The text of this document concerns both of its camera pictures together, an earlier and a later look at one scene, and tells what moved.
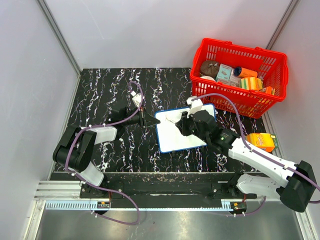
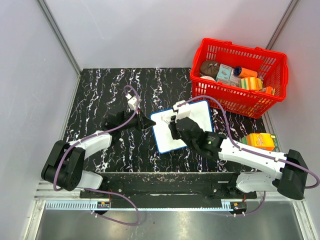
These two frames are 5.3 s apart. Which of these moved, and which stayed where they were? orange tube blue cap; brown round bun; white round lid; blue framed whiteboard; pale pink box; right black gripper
Moved: right black gripper; blue framed whiteboard
Stayed: white round lid; pale pink box; orange tube blue cap; brown round bun
